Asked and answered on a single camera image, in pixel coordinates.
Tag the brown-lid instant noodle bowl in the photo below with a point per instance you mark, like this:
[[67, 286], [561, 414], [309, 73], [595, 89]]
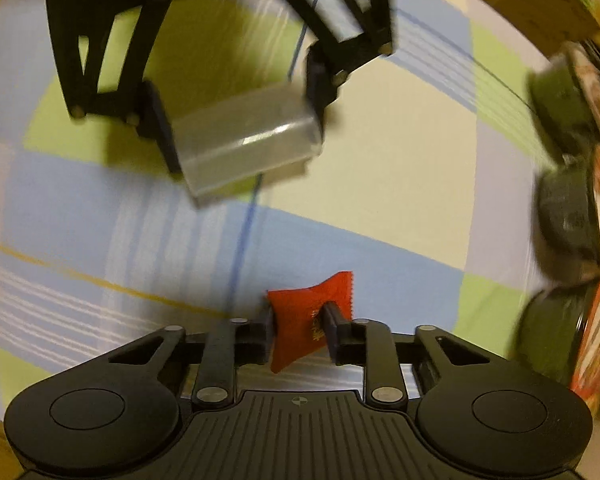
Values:
[[565, 220]]

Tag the tall cardboard box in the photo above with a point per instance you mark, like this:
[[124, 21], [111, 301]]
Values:
[[550, 5]]

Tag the red-lid instant noodle bowl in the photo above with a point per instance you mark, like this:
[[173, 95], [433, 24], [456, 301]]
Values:
[[550, 340]]

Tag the clear plastic cup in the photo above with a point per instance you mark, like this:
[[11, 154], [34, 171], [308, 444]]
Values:
[[245, 145]]

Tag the dark-lid instant noodle bowl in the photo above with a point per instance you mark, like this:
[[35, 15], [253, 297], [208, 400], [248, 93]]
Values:
[[560, 105]]

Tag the red candy packet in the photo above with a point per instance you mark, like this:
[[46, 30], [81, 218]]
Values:
[[297, 320]]

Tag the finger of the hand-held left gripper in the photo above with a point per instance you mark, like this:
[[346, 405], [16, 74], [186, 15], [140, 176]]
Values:
[[152, 110], [322, 85]]

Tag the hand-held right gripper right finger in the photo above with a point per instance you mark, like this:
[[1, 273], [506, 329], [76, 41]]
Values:
[[332, 342]]

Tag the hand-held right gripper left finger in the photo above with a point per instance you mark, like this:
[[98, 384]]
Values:
[[267, 340]]

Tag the checked blue green tablecloth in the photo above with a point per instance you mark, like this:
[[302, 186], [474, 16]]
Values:
[[380, 185]]

